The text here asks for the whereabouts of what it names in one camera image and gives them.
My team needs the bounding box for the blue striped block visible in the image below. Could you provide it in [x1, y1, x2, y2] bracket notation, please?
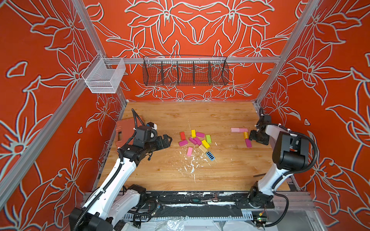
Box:
[206, 151, 215, 161]

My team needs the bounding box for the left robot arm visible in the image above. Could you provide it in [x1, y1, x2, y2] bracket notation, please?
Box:
[69, 123, 172, 231]

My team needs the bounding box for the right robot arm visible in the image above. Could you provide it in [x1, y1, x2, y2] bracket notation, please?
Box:
[248, 113, 319, 208]

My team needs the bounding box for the black wire basket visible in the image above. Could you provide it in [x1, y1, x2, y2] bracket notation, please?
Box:
[142, 55, 230, 87]

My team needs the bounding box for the orange yellow cylinder block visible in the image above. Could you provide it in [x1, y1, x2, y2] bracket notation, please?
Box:
[243, 132, 249, 140]

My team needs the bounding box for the yellow block centre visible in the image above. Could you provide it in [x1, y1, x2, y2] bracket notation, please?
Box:
[201, 140, 210, 149]

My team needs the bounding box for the magenta block top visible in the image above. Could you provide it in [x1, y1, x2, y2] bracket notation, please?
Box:
[196, 132, 205, 139]

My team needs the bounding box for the red block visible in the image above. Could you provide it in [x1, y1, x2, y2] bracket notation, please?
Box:
[180, 132, 187, 141]

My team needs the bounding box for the pale pink block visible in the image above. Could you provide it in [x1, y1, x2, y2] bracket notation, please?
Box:
[187, 147, 193, 157]

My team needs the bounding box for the red plastic tool case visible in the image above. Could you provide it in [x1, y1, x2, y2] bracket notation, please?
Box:
[116, 117, 135, 148]

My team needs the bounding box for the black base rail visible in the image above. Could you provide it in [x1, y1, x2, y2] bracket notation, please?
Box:
[123, 191, 275, 222]

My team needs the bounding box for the white wire basket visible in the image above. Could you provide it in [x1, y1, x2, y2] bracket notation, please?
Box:
[82, 53, 126, 93]

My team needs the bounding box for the green block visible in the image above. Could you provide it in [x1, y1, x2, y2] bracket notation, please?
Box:
[206, 134, 212, 144]

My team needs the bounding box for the dark magenta block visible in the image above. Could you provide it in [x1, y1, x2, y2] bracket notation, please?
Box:
[194, 137, 202, 146]

